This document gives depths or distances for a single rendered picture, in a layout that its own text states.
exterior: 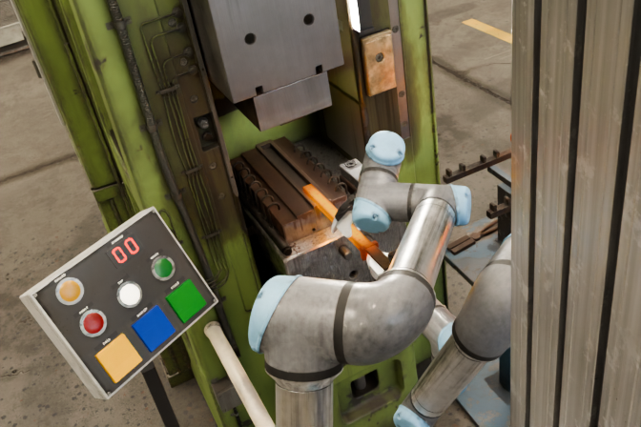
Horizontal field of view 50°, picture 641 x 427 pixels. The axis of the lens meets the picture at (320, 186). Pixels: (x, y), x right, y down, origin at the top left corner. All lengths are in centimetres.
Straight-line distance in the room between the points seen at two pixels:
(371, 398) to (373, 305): 152
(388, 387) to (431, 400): 110
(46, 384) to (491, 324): 232
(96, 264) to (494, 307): 87
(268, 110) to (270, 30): 20
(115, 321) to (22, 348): 182
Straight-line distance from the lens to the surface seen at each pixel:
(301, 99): 170
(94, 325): 157
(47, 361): 326
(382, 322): 94
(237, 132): 222
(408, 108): 206
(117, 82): 169
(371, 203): 129
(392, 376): 243
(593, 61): 36
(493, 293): 114
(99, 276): 158
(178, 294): 164
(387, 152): 133
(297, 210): 187
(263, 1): 159
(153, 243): 164
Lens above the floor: 207
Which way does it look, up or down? 34 degrees down
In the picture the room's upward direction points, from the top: 10 degrees counter-clockwise
